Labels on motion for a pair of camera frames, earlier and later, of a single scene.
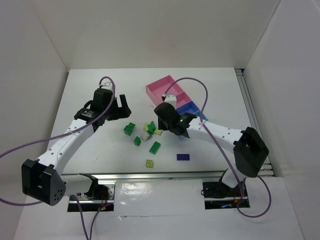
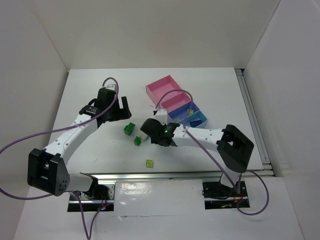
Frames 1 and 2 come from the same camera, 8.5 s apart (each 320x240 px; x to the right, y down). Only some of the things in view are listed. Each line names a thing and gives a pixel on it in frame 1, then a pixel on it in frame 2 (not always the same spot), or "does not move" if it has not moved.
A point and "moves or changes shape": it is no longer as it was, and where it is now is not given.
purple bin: (188, 107) does not move
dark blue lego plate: (183, 157) moves or changes shape
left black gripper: (119, 110) does not move
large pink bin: (158, 88) does not move
